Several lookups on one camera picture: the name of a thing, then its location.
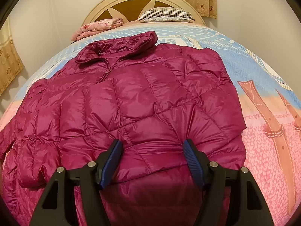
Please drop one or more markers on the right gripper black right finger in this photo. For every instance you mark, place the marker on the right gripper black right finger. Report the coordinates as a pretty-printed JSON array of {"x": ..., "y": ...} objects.
[{"x": 197, "y": 162}]

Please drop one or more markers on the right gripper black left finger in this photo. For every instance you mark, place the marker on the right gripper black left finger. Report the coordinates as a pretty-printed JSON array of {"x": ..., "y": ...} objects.
[{"x": 107, "y": 163}]

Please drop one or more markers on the magenta quilted puffer jacket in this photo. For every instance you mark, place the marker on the magenta quilted puffer jacket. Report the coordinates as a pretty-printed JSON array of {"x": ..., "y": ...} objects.
[{"x": 151, "y": 97}]

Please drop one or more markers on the pink and blue bedspread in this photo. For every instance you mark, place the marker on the pink and blue bedspread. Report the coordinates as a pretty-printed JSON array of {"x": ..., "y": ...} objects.
[{"x": 270, "y": 109}]

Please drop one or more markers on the beige patterned side curtain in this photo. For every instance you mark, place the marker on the beige patterned side curtain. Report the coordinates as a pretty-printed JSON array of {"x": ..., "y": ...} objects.
[{"x": 10, "y": 63}]

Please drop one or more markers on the folded pink floral blanket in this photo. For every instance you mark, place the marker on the folded pink floral blanket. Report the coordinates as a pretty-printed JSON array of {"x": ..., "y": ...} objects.
[{"x": 96, "y": 27}]

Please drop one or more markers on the striped grey pillow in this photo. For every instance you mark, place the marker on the striped grey pillow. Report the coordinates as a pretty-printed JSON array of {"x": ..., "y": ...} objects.
[{"x": 165, "y": 14}]

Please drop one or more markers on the cream arched wooden headboard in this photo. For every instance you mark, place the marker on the cream arched wooden headboard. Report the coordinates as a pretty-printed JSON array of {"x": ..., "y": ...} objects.
[{"x": 130, "y": 10}]

